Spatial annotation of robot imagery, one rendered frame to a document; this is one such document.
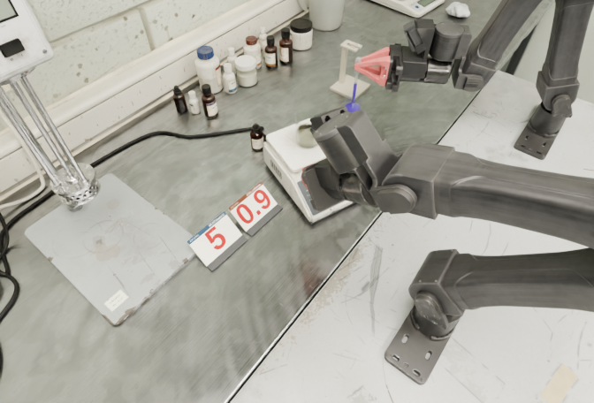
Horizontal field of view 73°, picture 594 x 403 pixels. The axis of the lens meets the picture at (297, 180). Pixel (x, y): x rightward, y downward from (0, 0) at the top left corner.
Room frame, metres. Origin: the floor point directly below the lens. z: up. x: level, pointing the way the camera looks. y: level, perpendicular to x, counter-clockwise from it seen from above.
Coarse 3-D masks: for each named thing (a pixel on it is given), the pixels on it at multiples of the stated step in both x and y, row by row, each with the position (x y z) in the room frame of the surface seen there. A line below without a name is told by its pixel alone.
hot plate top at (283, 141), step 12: (276, 132) 0.64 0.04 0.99; (288, 132) 0.64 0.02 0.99; (276, 144) 0.60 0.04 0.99; (288, 144) 0.60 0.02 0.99; (288, 156) 0.56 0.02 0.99; (300, 156) 0.56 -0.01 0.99; (312, 156) 0.56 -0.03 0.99; (324, 156) 0.56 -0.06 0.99; (288, 168) 0.54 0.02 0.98; (300, 168) 0.53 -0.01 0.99
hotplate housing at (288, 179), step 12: (264, 144) 0.62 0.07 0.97; (264, 156) 0.62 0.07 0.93; (276, 156) 0.58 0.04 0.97; (276, 168) 0.57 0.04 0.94; (288, 180) 0.53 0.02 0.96; (300, 180) 0.52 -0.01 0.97; (288, 192) 0.53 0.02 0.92; (300, 192) 0.50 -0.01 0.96; (300, 204) 0.49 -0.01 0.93; (348, 204) 0.50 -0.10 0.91; (312, 216) 0.46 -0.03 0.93; (324, 216) 0.47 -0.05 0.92
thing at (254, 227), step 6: (264, 186) 0.53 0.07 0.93; (276, 204) 0.51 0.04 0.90; (270, 210) 0.49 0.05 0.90; (276, 210) 0.49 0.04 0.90; (234, 216) 0.46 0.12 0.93; (264, 216) 0.48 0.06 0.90; (270, 216) 0.48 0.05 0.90; (252, 222) 0.46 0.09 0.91; (258, 222) 0.46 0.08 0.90; (264, 222) 0.46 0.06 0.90; (246, 228) 0.45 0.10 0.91; (252, 228) 0.45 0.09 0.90; (258, 228) 0.45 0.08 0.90; (252, 234) 0.44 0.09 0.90
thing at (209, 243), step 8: (216, 224) 0.44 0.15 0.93; (224, 224) 0.44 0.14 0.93; (232, 224) 0.45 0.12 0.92; (208, 232) 0.42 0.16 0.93; (216, 232) 0.42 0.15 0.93; (224, 232) 0.43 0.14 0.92; (232, 232) 0.43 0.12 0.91; (200, 240) 0.40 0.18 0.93; (208, 240) 0.41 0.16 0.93; (216, 240) 0.41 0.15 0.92; (224, 240) 0.42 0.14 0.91; (200, 248) 0.39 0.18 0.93; (208, 248) 0.39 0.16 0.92; (216, 248) 0.40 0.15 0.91; (208, 256) 0.38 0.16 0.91
